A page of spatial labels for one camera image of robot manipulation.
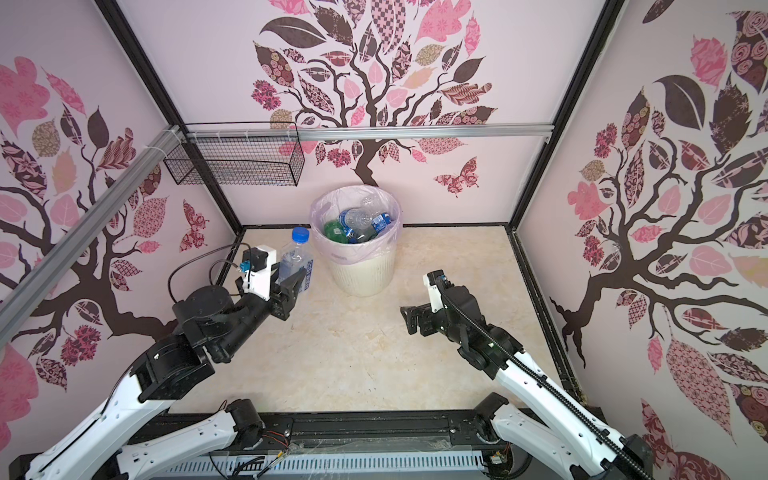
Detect pink plastic bin liner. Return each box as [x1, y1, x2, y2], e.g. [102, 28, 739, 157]
[309, 185, 403, 265]

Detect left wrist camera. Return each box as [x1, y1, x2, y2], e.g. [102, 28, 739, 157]
[238, 245, 278, 301]

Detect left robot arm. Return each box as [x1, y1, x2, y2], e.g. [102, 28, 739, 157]
[9, 269, 306, 479]

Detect horizontal aluminium rail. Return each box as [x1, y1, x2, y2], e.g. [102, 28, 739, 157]
[186, 123, 554, 141]

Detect clear bottle blue cap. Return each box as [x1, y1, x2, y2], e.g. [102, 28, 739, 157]
[278, 227, 314, 292]

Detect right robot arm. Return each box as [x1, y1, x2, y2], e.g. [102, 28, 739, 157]
[400, 285, 653, 479]

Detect blue label bottle front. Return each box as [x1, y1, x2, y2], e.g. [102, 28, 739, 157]
[339, 208, 392, 244]

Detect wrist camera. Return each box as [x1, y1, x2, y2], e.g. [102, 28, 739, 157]
[423, 270, 446, 313]
[238, 245, 278, 301]

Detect cream ribbed trash bin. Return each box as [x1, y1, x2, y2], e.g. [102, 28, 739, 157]
[329, 252, 396, 297]

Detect black base frame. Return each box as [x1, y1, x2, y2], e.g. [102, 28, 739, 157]
[7, 394, 547, 479]

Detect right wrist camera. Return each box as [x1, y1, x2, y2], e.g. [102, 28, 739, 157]
[423, 270, 446, 313]

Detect green bottle yellow cap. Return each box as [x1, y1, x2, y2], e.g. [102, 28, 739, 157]
[323, 219, 349, 244]

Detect white slotted cable duct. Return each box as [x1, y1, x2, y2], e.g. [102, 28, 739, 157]
[155, 451, 487, 479]

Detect black wire basket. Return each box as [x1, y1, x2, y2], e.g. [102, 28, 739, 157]
[164, 120, 305, 187]

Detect diagonal aluminium rail left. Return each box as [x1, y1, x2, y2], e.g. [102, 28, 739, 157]
[1, 125, 183, 345]

